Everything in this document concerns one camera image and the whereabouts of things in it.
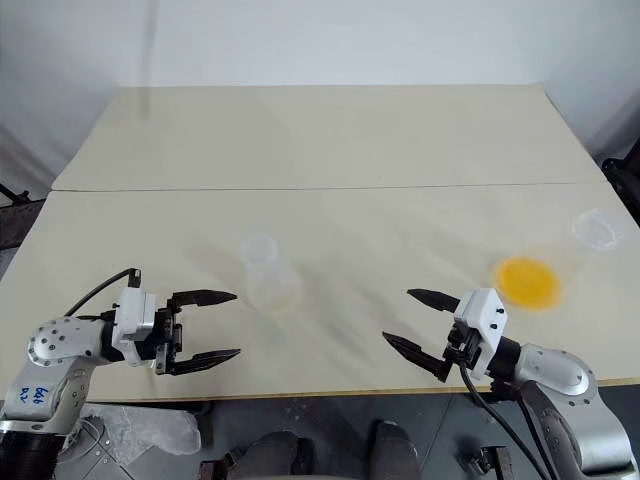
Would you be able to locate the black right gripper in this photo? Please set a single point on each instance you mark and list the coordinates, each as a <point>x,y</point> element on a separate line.
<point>462,347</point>

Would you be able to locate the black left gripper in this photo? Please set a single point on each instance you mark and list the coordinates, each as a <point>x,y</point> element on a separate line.
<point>167,335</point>

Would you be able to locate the large clear flask orange liquid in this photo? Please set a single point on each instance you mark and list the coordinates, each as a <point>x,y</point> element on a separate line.
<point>530,282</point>

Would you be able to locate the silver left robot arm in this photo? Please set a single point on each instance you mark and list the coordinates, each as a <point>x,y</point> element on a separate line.
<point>55,345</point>

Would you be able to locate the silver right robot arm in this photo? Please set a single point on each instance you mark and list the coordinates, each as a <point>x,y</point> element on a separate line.
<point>565,385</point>

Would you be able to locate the crumpled clear plastic bag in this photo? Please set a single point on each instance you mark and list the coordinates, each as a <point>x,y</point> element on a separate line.
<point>150,427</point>

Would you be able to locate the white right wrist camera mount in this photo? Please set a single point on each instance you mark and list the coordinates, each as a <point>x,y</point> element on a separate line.
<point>482,320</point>

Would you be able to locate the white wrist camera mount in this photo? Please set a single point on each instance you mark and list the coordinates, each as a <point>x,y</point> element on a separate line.
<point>132,320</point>
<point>482,320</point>

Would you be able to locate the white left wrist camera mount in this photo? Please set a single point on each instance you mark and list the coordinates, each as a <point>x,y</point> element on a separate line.
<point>132,320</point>

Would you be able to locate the dark brown floor bracket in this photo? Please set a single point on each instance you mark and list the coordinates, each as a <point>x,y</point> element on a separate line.
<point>487,460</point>

